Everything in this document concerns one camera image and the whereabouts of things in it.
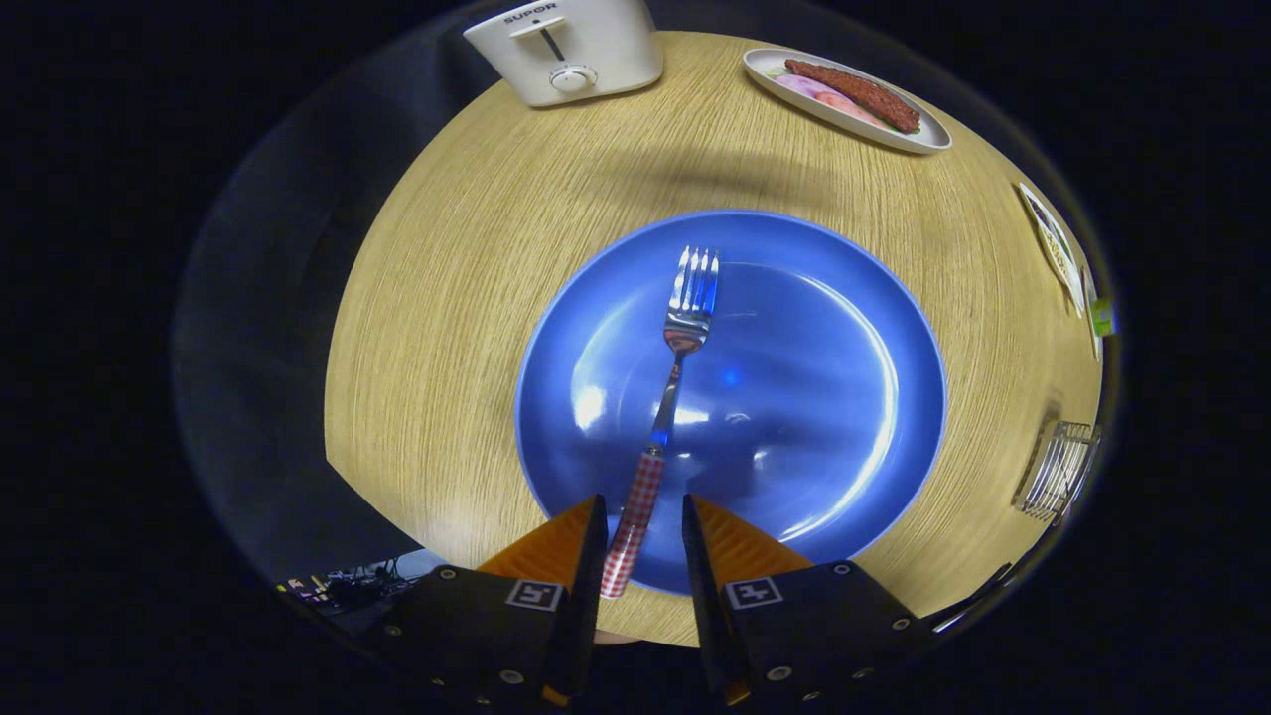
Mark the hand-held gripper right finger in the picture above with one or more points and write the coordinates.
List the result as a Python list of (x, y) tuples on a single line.
[(705, 596)]

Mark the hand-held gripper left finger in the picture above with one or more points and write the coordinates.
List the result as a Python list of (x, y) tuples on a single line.
[(586, 596)]

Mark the blue round plate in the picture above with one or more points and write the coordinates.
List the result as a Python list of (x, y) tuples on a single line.
[(814, 397)]

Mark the metal draining basket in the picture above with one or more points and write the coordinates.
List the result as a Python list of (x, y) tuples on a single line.
[(1058, 472)]

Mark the green label drink bottle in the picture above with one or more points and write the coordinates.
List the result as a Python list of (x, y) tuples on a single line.
[(1102, 318)]

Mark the white divided tray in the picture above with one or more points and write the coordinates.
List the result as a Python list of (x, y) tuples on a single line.
[(1053, 243)]

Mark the white oval plate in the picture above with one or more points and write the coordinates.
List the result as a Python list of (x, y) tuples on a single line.
[(928, 142)]

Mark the pink ham slices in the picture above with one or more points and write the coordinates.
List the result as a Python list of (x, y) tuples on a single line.
[(819, 96)]

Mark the brown meat slice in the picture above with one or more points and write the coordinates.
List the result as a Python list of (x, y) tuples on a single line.
[(854, 92)]

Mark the white toaster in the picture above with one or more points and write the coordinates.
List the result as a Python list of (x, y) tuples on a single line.
[(596, 50)]

